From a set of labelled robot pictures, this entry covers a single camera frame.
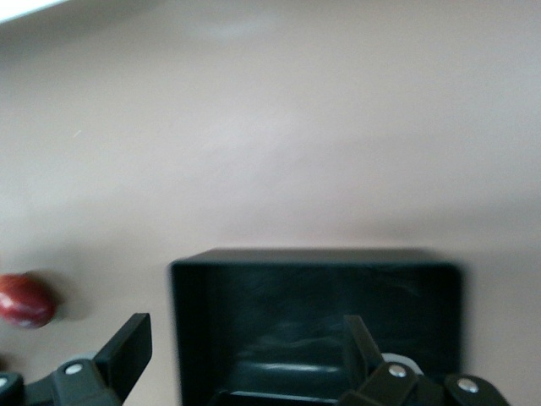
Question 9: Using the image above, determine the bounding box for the black plastic box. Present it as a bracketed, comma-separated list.
[168, 248, 464, 406]

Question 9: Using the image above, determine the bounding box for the red mango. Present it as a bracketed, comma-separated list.
[0, 272, 57, 331]

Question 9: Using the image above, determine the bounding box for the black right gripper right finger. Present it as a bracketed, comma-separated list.
[337, 315, 511, 406]

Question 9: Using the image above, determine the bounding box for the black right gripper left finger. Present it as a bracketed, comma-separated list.
[25, 312, 153, 406]

